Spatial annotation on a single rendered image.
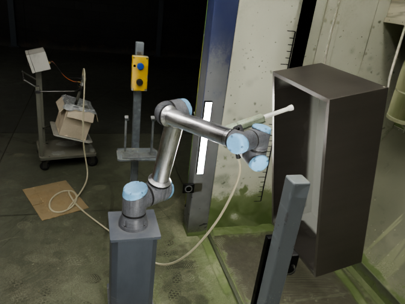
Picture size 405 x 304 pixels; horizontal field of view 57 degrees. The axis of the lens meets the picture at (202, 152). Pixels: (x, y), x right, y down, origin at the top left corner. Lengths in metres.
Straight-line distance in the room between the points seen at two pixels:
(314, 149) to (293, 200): 1.86
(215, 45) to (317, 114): 0.88
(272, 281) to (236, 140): 0.69
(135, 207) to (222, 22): 1.43
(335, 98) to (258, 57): 1.12
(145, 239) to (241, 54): 1.51
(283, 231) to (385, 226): 2.46
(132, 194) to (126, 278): 0.58
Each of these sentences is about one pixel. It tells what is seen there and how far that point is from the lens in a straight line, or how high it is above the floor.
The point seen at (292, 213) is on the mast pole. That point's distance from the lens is 1.01.
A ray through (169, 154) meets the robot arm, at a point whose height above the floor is 1.14.
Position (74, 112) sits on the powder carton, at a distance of 4.27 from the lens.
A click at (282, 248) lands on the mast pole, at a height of 1.44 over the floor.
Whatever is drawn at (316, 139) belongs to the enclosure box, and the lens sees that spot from 2.79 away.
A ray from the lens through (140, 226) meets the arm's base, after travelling 2.38.
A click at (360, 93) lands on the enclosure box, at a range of 2.05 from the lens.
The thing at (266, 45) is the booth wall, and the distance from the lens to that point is 2.96.
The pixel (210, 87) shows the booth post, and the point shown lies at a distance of 2.87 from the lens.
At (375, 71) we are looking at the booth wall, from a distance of 3.56.
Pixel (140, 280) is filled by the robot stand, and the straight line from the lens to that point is 2.58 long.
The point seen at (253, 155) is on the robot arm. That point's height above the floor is 1.37.
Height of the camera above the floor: 2.06
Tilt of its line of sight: 24 degrees down
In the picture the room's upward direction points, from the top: 7 degrees clockwise
